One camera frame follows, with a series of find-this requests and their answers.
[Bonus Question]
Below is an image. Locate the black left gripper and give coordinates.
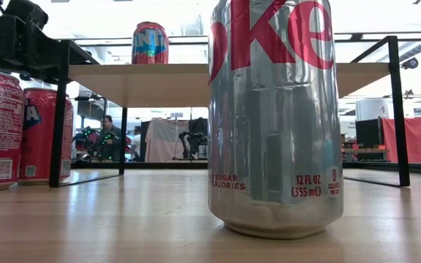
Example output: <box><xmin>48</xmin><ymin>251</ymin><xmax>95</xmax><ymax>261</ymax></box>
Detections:
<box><xmin>0</xmin><ymin>15</ymin><xmax>100</xmax><ymax>86</ymax></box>

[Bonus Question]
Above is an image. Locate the red Fanta strawberry can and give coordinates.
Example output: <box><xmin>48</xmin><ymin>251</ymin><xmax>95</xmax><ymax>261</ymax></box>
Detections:
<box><xmin>132</xmin><ymin>20</ymin><xmax>170</xmax><ymax>66</ymax></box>
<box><xmin>18</xmin><ymin>87</ymin><xmax>75</xmax><ymax>186</ymax></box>

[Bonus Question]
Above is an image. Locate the silver Diet Coke can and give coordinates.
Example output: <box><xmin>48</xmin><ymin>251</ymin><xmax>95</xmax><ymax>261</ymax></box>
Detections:
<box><xmin>206</xmin><ymin>0</ymin><xmax>345</xmax><ymax>240</ymax></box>

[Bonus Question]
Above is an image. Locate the white cloth cover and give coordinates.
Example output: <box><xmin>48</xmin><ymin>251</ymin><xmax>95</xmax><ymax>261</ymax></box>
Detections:
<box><xmin>144</xmin><ymin>118</ymin><xmax>190</xmax><ymax>164</ymax></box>

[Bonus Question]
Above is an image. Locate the black computer monitor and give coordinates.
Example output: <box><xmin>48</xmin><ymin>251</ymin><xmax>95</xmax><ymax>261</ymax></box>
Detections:
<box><xmin>355</xmin><ymin>118</ymin><xmax>383</xmax><ymax>148</ymax></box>

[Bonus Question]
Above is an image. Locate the red orange cloth cover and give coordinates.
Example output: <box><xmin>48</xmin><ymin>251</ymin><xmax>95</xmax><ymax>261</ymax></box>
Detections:
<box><xmin>381</xmin><ymin>115</ymin><xmax>421</xmax><ymax>164</ymax></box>

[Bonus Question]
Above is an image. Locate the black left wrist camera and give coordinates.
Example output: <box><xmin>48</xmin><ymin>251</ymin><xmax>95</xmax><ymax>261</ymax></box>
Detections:
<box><xmin>2</xmin><ymin>0</ymin><xmax>50</xmax><ymax>31</ymax></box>

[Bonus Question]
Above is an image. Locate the wooden shelf with black frame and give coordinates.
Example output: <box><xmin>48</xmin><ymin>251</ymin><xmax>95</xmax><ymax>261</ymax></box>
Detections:
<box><xmin>48</xmin><ymin>35</ymin><xmax>411</xmax><ymax>188</ymax></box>

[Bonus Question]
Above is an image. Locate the black aluminium table frame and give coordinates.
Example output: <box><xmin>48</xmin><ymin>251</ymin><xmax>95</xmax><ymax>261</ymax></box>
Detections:
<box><xmin>69</xmin><ymin>160</ymin><xmax>421</xmax><ymax>176</ymax></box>

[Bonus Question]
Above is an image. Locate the black dome camera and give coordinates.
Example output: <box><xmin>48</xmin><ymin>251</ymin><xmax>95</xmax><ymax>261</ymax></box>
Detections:
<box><xmin>401</xmin><ymin>57</ymin><xmax>420</xmax><ymax>71</ymax></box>

